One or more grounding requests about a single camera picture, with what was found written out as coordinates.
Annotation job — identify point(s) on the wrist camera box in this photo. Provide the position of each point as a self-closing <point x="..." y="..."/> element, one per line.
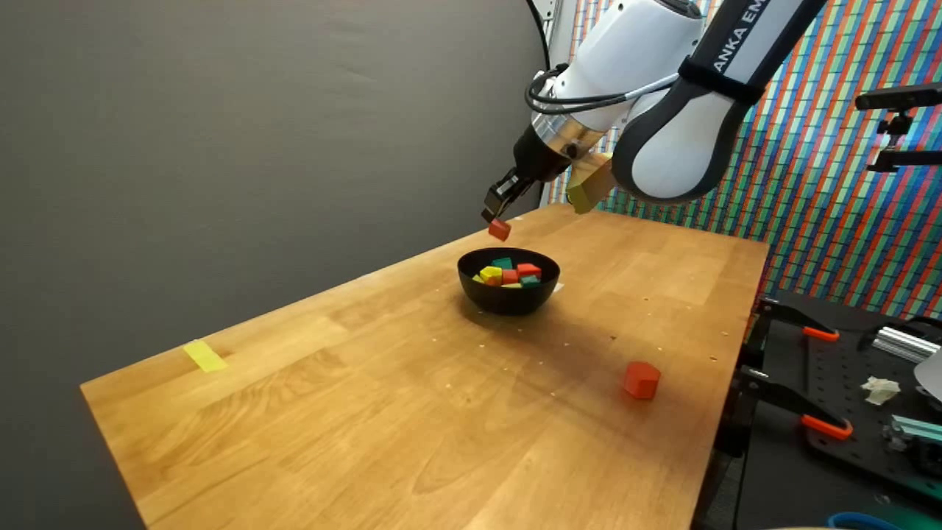
<point x="590" y="182"/>

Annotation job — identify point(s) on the black bowl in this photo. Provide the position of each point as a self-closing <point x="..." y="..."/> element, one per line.
<point x="505" y="302"/>

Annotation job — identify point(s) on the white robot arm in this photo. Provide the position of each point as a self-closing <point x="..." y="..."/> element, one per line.
<point x="652" y="102"/>

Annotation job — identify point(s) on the red hexagonal block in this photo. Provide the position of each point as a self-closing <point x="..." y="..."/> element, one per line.
<point x="640" y="380"/>

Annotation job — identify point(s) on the large red cube block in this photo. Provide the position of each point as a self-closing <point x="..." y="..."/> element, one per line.
<point x="528" y="270"/>

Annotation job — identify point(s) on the black clamp with orange handle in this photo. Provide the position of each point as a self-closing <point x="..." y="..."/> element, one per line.
<point x="773" y="310"/>

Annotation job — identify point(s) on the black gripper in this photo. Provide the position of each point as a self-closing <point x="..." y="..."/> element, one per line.
<point x="531" y="164"/>

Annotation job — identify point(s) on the large yellow cube block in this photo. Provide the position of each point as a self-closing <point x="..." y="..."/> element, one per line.
<point x="493" y="272"/>

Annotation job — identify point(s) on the camera stand arm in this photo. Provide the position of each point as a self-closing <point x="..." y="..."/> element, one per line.
<point x="895" y="126"/>

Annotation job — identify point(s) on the black clamp near table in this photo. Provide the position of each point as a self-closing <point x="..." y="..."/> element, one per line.
<point x="811" y="416"/>

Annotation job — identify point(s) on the black perforated tool board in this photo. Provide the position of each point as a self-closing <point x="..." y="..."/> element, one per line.
<point x="773" y="476"/>

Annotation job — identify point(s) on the yellow tape strip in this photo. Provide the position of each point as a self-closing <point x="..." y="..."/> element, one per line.
<point x="203" y="357"/>

